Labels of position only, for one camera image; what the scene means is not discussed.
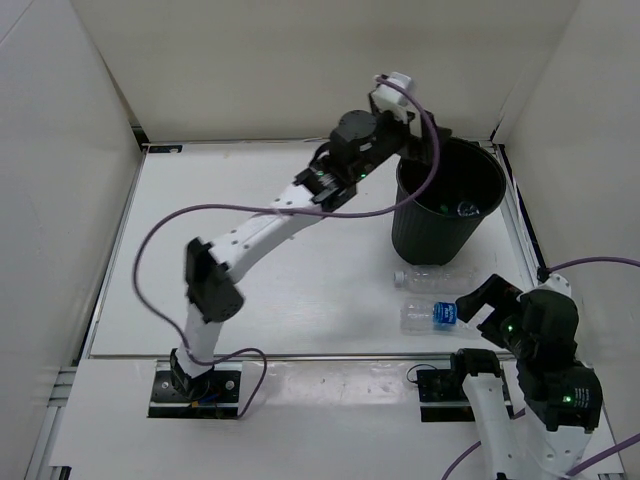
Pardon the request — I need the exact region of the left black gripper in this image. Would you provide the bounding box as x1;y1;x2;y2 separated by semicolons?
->
349;91;450;183

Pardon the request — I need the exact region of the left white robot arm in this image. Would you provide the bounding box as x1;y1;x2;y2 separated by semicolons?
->
170;107;452;400

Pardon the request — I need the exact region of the clear Aquafina bottle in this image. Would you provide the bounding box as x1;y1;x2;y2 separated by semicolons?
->
400;298;473;336

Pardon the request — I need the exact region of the clear unlabelled plastic bottle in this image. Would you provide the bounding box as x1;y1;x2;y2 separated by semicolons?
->
393;266;478;294

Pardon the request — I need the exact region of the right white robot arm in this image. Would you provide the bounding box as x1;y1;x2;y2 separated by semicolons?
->
449;274;603;479

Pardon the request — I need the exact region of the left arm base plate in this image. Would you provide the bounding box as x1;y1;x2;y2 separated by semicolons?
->
147;361;243;420

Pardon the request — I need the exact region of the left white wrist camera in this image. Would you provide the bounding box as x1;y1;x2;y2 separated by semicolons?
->
371;72;414;124

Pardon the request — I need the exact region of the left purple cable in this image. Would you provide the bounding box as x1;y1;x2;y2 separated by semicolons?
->
132;74;441;420

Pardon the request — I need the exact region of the dark green plastic bin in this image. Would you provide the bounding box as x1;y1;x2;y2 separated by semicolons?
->
391;138;506;266

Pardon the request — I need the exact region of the blue label bottle white cap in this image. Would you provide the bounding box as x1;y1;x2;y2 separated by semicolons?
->
456;200;482;218

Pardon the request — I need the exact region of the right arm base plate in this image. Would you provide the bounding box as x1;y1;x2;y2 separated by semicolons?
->
405;362;514;424

